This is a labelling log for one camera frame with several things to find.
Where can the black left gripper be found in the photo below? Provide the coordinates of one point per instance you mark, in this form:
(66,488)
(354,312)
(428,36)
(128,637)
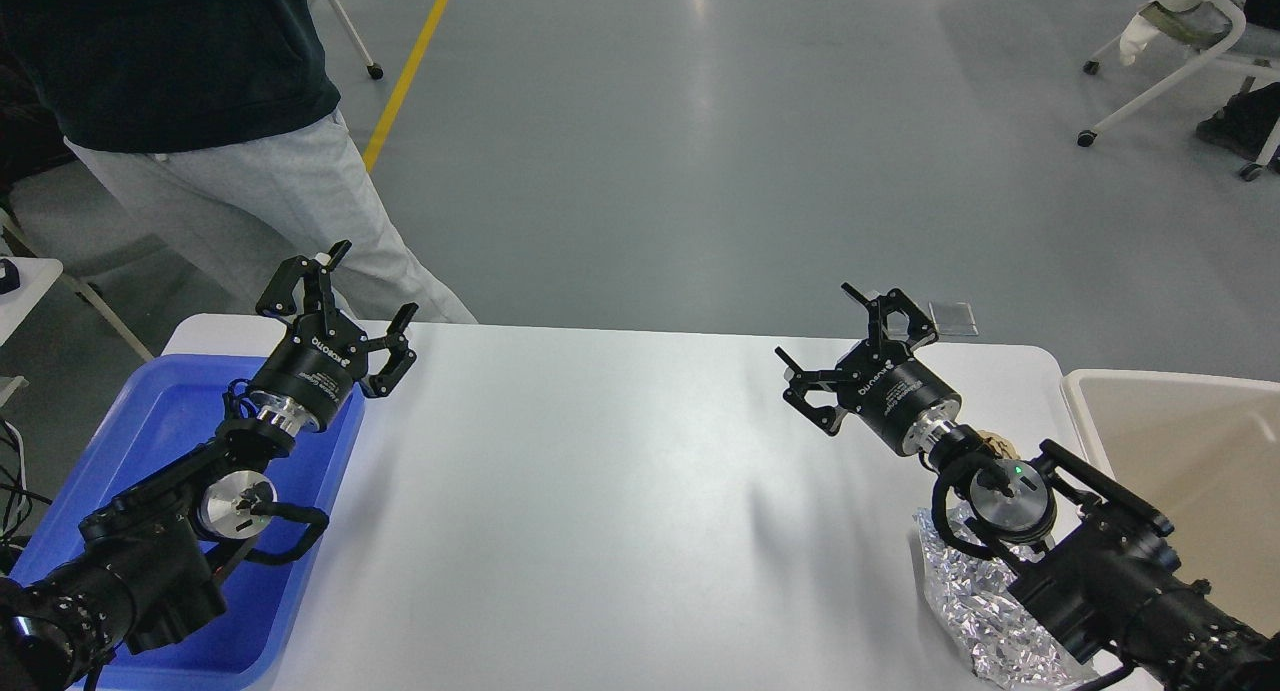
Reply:
(314,367)

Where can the white side table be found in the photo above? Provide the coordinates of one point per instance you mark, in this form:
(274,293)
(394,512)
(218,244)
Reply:
(34,279)

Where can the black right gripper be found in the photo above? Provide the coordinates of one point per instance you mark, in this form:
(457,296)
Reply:
(880,380)

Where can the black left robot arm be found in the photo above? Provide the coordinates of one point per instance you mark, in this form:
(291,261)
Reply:
(156,555)

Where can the white chair leg with caster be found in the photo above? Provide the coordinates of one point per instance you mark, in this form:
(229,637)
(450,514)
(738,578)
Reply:
(372,68)

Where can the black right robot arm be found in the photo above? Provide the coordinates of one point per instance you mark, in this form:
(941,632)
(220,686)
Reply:
(1090,559)

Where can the white rolling chair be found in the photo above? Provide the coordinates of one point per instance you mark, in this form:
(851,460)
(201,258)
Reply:
(1235,35)

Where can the blue plastic bin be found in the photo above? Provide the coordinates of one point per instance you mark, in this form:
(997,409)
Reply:
(167,408)

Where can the person in dark hoodie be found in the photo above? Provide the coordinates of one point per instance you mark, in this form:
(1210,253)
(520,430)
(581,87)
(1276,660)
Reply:
(216,127)

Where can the right metal floor plate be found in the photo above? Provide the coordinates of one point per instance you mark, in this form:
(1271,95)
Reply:
(954,319)

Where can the silver foil bag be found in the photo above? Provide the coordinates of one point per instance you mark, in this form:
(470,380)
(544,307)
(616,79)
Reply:
(1002,642)

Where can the crumpled brown paper ball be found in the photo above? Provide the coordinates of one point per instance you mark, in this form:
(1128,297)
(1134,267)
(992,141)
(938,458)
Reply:
(999,445)

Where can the beige plastic bin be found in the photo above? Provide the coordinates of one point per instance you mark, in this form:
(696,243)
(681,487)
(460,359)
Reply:
(1204,450)

